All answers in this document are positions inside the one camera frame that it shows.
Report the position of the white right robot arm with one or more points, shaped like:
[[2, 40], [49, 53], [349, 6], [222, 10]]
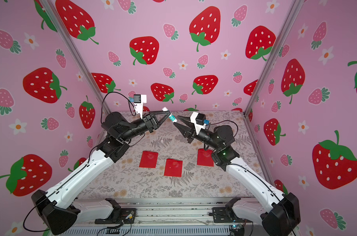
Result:
[[277, 212]]

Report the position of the right red envelope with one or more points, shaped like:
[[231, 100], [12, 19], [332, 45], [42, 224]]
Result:
[[204, 158]]

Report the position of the green white glue stick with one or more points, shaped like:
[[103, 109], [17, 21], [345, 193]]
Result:
[[171, 116]]

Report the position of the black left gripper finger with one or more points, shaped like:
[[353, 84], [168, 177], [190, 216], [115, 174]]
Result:
[[159, 119], [157, 113]]

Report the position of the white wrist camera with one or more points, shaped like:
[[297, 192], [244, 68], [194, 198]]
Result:
[[199, 121], [139, 100]]

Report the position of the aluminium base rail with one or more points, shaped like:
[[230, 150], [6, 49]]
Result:
[[166, 217]]

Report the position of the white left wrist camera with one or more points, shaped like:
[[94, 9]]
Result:
[[139, 100]]

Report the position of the aluminium right rear frame post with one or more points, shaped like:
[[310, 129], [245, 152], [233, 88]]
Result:
[[291, 16]]

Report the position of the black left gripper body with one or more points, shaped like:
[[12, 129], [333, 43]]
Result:
[[150, 130]]

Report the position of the aluminium frame post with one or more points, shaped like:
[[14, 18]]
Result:
[[67, 39], [291, 16]]

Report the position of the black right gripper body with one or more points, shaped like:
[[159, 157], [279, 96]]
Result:
[[191, 132]]

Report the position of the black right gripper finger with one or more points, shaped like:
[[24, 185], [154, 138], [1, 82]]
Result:
[[184, 122], [184, 130]]

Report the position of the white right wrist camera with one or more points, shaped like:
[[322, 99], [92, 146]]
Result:
[[199, 121]]

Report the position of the left red envelope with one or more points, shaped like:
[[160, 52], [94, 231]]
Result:
[[148, 159]]

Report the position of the red envelope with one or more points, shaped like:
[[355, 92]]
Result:
[[173, 168], [148, 159], [204, 158]]

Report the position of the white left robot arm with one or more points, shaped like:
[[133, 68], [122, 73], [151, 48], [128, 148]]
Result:
[[58, 207]]

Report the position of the aluminium left rear frame post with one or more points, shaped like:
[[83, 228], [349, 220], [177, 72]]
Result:
[[67, 39]]

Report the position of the middle red envelope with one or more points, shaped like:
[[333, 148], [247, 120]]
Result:
[[173, 168]]

